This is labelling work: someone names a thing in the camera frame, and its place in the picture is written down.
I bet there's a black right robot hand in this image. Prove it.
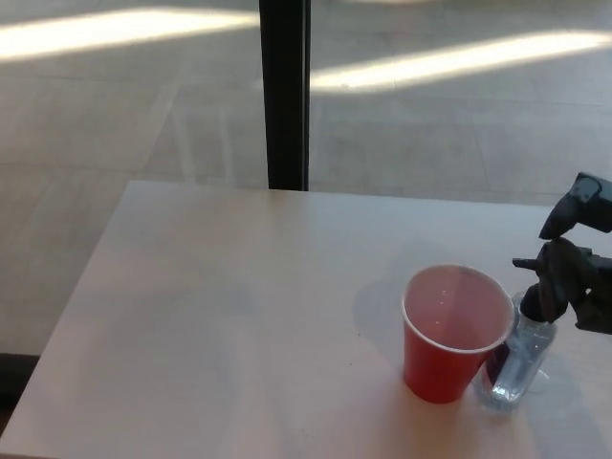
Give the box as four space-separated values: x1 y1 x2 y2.
534 172 612 336

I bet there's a clear pump soap bottle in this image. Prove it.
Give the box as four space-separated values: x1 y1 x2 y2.
476 257 559 414

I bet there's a red plastic cup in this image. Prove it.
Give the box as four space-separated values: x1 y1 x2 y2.
400 262 514 404

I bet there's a black window frame post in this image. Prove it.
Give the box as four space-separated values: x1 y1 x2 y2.
258 0 314 192

